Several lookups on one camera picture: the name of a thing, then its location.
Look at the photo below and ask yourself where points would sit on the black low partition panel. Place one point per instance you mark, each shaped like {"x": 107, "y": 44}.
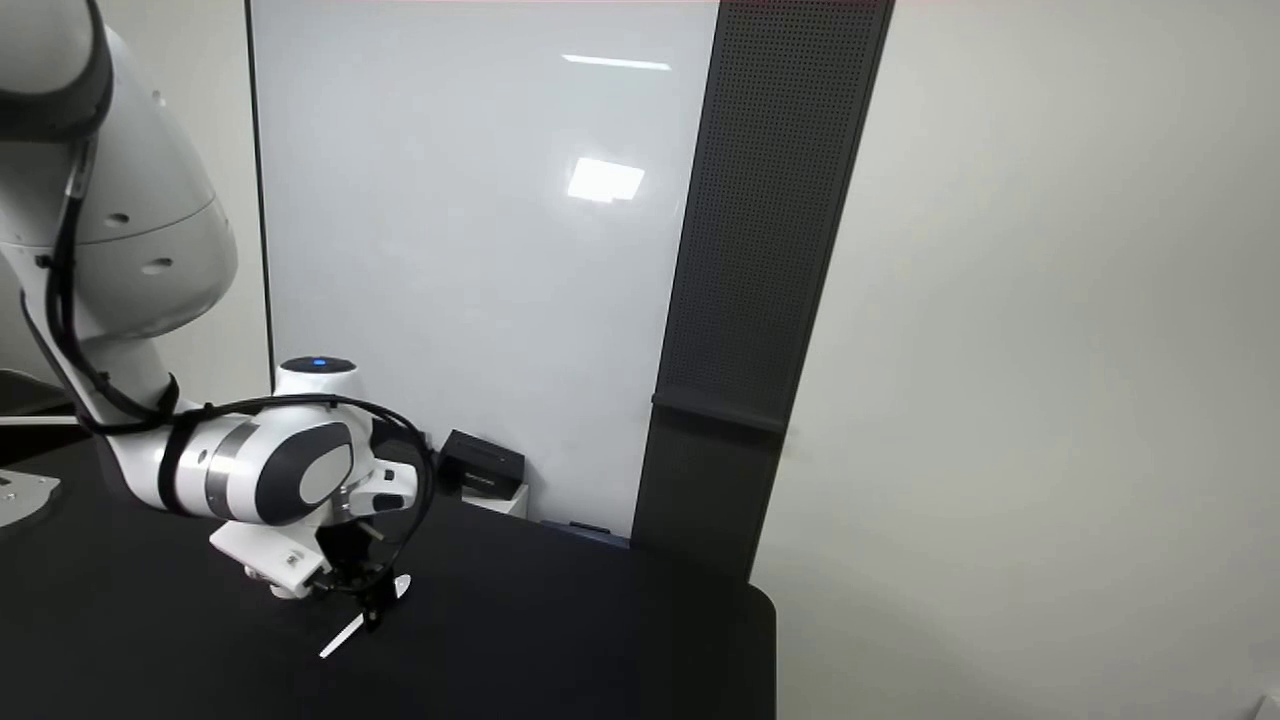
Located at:
{"x": 23, "y": 401}

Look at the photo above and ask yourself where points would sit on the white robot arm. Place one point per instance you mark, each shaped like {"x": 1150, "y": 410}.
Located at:
{"x": 134, "y": 241}

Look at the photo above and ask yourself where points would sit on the white plastic spoon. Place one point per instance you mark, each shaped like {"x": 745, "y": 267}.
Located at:
{"x": 343, "y": 640}

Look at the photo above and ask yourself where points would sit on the small black box device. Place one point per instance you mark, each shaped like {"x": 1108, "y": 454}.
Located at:
{"x": 483, "y": 461}

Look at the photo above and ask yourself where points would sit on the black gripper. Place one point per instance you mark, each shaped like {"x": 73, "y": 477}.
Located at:
{"x": 351, "y": 544}

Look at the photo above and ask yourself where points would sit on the silver metal mounting plate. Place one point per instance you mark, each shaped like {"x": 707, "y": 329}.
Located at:
{"x": 26, "y": 498}

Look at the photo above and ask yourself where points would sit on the dark vertical pillar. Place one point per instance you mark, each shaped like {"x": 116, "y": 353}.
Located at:
{"x": 745, "y": 267}

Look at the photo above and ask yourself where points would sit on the glossy whiteboard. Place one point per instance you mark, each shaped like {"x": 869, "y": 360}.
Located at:
{"x": 506, "y": 267}

